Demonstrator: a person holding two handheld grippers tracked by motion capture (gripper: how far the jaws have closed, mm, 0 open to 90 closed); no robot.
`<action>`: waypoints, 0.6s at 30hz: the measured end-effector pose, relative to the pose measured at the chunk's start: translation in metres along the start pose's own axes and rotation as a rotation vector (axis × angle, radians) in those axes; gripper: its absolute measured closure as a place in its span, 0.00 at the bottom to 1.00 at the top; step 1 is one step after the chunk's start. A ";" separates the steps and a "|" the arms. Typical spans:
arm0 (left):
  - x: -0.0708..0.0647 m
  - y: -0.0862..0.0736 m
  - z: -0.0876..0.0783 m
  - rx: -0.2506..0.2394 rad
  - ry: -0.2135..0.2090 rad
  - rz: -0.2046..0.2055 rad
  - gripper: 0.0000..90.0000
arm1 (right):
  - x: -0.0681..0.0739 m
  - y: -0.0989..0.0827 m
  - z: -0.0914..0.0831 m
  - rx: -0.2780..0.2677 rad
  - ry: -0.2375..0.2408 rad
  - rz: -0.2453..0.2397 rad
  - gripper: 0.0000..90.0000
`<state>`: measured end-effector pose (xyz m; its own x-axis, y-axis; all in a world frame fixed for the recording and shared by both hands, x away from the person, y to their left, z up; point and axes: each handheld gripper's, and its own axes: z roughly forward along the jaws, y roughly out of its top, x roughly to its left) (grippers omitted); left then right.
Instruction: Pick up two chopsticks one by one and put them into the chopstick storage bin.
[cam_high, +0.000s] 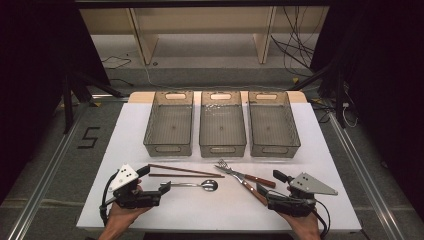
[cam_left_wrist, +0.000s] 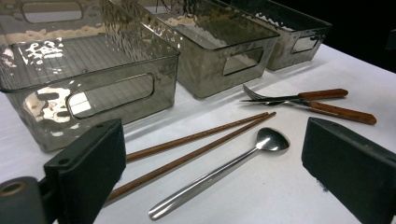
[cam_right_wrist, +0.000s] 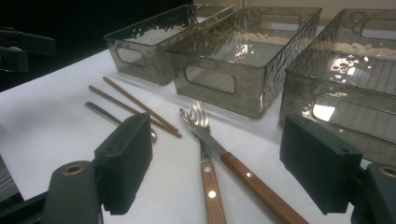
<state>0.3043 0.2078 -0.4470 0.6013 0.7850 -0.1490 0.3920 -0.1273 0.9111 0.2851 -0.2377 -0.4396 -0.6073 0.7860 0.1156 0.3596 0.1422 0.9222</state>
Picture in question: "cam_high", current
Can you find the smoky transparent plastic bin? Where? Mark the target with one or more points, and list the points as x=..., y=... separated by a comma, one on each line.
x=273, y=128
x=170, y=126
x=221, y=128

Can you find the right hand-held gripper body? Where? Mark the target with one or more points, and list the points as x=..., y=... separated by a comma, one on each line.
x=293, y=205

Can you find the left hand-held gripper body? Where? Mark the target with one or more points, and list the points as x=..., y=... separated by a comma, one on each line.
x=140, y=198

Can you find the black metal stand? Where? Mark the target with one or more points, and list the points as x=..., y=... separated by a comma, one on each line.
x=340, y=96

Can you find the person's right hand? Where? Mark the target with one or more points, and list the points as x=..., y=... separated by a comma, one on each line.
x=306, y=225

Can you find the person's left hand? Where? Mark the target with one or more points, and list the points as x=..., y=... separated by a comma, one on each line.
x=125, y=216

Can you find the aluminium floor rail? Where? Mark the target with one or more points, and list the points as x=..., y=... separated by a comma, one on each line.
x=36, y=196
x=366, y=176

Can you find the yellow tape piece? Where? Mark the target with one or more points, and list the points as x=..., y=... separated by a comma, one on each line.
x=96, y=104
x=295, y=80

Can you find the beige wooden desk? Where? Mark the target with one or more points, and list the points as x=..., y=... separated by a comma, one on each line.
x=144, y=36

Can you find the dark curtain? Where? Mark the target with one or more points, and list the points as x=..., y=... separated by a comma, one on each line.
x=30, y=83
x=386, y=83

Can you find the steel spoon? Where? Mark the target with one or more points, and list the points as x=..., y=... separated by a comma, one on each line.
x=209, y=185

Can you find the black tripod stand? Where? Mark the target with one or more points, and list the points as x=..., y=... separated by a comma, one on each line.
x=68, y=103

